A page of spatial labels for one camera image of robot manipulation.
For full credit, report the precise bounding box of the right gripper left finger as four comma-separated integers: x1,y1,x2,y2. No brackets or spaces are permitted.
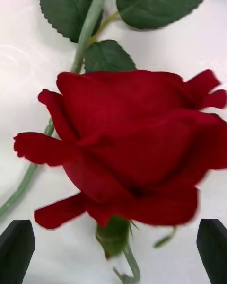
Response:
0,219,36,284

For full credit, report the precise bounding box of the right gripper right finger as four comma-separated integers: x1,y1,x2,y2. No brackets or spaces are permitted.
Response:
196,218,227,284

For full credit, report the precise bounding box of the red rose with green stem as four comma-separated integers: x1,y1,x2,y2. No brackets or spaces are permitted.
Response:
13,69,227,284

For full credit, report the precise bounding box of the green flower stem with leaves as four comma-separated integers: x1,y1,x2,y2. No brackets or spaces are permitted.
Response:
0,0,218,219

